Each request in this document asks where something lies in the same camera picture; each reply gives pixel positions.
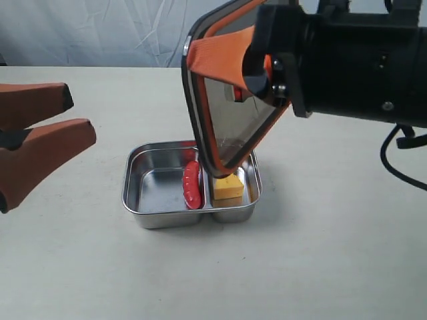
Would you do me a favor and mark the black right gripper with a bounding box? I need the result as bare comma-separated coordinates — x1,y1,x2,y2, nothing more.
187,3,311,117

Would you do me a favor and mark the dark transparent lid orange seal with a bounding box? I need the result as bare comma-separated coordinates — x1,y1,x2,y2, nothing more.
181,1,289,177

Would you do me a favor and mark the yellow cheese wedge toy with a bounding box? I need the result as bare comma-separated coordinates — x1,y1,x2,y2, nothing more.
213,174,244,200

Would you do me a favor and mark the red sausage toy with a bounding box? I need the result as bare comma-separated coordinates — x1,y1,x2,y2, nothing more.
182,161,202,209

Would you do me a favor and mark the blue-grey backdrop cloth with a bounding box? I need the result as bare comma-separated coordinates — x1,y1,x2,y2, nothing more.
1,1,222,67

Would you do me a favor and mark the steel two-compartment lunch box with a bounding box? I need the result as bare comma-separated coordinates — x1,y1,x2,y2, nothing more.
122,140,262,229

